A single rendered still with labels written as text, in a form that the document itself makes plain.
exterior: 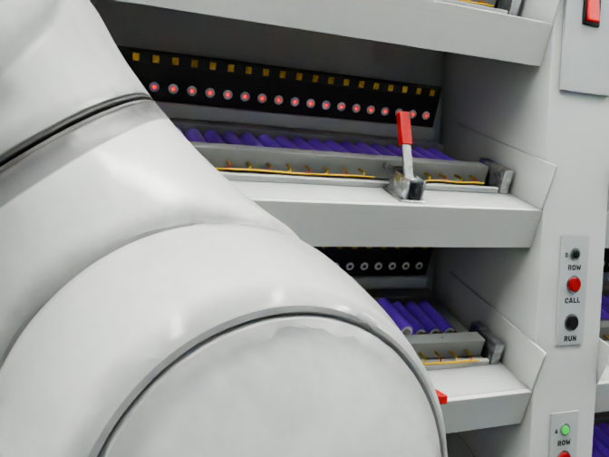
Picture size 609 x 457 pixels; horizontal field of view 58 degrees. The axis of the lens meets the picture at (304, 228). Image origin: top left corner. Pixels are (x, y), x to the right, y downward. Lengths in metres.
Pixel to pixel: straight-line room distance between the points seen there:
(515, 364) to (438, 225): 0.20
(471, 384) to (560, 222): 0.20
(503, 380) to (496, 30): 0.38
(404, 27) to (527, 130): 0.20
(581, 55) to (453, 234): 0.24
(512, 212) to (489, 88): 0.18
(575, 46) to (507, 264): 0.25
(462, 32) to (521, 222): 0.21
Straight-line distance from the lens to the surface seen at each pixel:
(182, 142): 0.16
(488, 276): 0.72
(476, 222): 0.60
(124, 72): 0.17
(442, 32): 0.60
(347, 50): 0.76
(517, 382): 0.69
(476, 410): 0.65
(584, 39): 0.71
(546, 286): 0.67
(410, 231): 0.56
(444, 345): 0.66
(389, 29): 0.57
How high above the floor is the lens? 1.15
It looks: 3 degrees down
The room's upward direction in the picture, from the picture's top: 2 degrees clockwise
